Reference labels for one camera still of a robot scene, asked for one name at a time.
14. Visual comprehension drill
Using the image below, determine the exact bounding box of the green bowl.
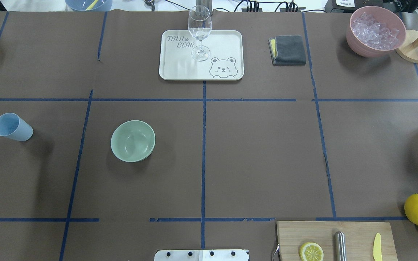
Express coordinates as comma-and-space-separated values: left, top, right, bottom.
110, 120, 156, 162

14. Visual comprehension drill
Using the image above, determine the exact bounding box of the light blue plastic cup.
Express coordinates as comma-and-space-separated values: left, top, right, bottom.
0, 113, 33, 142

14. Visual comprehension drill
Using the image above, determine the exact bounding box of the blue bowl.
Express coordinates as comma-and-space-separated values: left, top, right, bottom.
64, 0, 113, 12

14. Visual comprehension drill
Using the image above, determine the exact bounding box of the pink bowl of ice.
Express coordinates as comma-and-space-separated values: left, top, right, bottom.
346, 5, 406, 57

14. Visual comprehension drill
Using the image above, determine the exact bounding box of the cream bear tray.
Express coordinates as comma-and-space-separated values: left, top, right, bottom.
159, 30, 245, 80

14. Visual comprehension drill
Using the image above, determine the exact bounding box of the clear wine glass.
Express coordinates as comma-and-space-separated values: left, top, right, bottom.
188, 5, 212, 62

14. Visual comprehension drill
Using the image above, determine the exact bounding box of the grey and yellow cloth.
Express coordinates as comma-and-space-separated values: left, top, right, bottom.
268, 35, 306, 66

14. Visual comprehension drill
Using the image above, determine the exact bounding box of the lemon half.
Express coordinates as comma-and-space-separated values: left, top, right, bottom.
299, 242, 324, 261

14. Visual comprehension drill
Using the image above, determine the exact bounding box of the steel muddler with black cap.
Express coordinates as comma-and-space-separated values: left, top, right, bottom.
335, 231, 347, 261

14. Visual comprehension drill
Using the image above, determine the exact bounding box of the wooden cutting board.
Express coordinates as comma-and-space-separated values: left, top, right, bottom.
276, 221, 398, 261

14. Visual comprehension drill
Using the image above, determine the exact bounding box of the yellow plastic knife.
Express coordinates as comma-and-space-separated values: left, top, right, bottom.
373, 233, 382, 261

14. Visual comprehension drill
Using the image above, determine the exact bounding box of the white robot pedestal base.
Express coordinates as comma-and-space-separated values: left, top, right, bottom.
154, 249, 250, 261

